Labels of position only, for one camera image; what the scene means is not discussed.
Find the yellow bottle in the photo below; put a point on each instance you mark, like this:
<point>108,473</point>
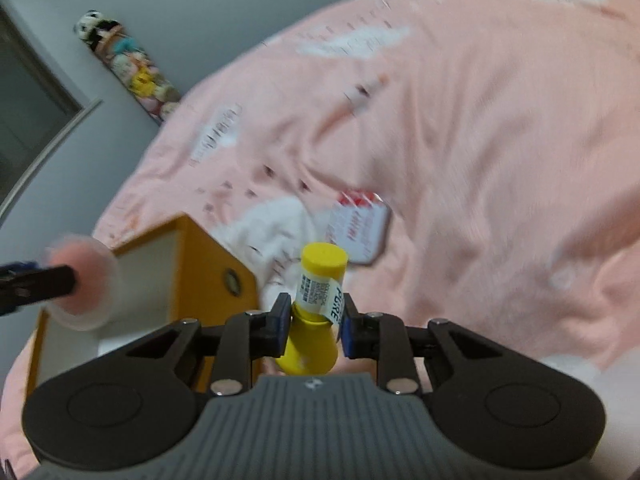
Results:
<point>312,305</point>

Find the pink round case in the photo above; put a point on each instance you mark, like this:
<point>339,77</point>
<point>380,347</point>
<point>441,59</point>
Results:
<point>90,280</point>

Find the orange cardboard box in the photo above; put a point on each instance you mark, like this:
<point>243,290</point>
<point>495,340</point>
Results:
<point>210,260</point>

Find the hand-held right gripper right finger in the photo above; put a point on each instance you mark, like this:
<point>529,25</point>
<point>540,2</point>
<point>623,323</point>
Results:
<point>350,336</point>

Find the window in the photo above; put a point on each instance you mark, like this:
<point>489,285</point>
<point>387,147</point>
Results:
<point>30,105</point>

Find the panda plush toy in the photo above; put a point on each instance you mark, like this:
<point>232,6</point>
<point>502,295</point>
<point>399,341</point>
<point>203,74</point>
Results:
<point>95,25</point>

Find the clear tube of plush toys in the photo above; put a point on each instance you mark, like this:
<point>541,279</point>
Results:
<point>140,77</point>

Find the white cloth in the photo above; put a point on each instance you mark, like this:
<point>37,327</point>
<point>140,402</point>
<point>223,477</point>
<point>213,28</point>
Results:
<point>270,227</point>

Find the red and white packet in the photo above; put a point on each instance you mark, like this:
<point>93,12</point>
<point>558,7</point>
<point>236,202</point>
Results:
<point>357,225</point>

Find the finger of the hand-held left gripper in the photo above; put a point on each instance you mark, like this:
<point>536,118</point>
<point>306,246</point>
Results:
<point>17,265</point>
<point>45,282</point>

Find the pink printed blanket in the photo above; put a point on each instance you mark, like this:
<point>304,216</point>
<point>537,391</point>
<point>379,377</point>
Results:
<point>475,135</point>

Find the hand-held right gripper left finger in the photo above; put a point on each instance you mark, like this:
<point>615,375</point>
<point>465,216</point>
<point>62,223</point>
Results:
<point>283,317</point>

